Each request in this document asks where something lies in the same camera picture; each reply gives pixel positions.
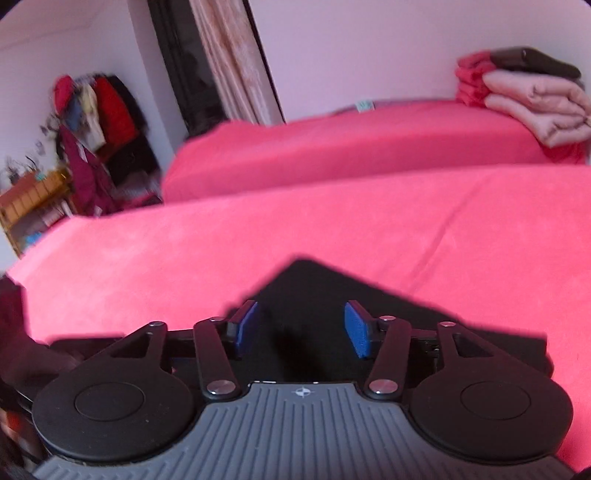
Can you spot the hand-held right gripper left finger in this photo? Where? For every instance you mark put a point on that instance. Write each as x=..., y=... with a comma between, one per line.
x=244, y=330

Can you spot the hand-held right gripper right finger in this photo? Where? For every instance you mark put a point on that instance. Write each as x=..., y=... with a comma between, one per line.
x=358, y=332

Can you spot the pink blanket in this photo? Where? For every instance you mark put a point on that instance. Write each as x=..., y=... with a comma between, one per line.
x=323, y=221

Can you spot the red bed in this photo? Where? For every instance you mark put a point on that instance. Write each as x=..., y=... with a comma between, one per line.
x=346, y=143

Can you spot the black hanging clothes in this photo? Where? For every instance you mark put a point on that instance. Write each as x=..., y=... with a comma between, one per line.
x=134, y=138

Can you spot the maroon hanging garment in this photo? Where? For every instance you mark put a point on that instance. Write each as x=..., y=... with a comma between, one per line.
x=85, y=175

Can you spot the wooden shelf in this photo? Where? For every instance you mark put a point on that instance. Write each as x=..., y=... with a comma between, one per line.
x=32, y=207

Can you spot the red hanging jacket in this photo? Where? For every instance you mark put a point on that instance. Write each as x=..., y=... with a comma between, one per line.
x=115, y=110

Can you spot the pink patterned curtain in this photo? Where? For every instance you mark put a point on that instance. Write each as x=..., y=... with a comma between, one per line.
x=235, y=60

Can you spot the folded red cloth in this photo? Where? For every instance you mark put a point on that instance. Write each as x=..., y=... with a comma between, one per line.
x=471, y=78

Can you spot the folded pink quilt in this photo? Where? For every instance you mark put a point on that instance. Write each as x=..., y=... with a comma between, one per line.
x=535, y=104

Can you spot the folded dark brown cloth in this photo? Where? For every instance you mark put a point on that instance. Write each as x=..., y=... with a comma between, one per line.
x=535, y=62

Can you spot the dark door frame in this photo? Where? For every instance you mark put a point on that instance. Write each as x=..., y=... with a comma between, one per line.
x=184, y=60

